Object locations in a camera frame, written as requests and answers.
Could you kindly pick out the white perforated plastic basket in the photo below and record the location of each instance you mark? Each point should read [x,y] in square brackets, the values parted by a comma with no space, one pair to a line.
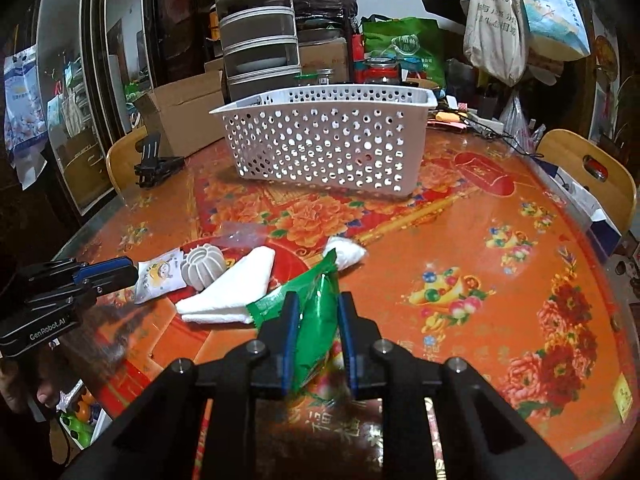
[325,135]

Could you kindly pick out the wooden chair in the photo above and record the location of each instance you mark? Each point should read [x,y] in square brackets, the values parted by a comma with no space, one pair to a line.
[125,160]
[587,175]

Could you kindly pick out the open cardboard box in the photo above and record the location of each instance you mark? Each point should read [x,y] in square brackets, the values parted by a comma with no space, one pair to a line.
[182,110]

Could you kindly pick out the small white printed packet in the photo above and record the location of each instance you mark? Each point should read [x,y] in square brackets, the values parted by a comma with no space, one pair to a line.
[157,280]

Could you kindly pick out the white canvas tote bag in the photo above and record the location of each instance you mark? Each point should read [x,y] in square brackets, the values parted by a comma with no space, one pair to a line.
[495,35]

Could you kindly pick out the brown cardboard box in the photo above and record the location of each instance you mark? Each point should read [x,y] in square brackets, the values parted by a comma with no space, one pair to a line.
[325,55]

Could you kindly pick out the red bottle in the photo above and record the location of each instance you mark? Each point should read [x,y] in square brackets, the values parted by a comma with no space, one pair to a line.
[356,47]

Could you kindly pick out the stacked clear storage containers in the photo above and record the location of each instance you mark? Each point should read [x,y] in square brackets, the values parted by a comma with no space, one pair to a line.
[260,25]

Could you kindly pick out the green plastic toy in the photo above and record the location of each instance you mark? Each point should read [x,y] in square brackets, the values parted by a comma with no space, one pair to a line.
[77,422]

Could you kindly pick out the black clamp stand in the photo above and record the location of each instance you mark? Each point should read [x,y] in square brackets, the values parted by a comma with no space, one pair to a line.
[155,165]

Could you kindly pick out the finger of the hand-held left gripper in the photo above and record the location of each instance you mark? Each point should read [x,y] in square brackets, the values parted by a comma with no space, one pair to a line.
[107,268]
[82,296]

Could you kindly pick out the blue printed paper bag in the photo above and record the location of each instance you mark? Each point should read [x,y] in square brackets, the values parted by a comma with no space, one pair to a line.
[550,10]

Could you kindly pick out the small white wrapped packet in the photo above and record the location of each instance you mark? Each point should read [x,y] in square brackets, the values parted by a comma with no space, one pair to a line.
[346,252]

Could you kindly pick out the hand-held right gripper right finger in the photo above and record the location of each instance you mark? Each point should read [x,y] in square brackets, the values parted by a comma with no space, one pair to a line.
[348,347]

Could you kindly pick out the white and blue box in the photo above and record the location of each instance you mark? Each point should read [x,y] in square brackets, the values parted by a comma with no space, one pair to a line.
[585,205]

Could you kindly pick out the grey ribbed ball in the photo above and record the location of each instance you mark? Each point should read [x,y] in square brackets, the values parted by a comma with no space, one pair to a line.
[202,270]

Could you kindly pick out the hanging printed plastic bag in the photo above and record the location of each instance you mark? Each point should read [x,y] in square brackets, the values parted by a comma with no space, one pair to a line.
[25,105]

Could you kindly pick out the clear plastic bag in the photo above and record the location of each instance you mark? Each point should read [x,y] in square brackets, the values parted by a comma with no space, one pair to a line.
[515,116]

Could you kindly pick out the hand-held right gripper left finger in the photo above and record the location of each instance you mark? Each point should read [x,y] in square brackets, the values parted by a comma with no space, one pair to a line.
[289,345]

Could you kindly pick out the person's left hand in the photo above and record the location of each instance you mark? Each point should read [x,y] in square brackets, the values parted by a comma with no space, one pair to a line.
[45,392]

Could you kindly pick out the white power strip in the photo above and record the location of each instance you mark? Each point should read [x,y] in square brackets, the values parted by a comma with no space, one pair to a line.
[482,123]

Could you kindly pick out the green shopping bag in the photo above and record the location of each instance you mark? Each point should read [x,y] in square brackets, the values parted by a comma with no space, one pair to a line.
[405,50]

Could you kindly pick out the clear plastic wrapper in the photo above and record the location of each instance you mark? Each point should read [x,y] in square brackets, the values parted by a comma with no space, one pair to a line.
[240,237]

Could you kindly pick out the green lidded glass jar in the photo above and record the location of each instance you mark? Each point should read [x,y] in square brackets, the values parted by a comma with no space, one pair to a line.
[315,78]

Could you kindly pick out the green plastic packet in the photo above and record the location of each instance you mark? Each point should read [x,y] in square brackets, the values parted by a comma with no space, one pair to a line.
[315,320]

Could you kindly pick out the white folded towel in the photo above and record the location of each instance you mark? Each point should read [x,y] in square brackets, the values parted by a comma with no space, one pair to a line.
[235,290]

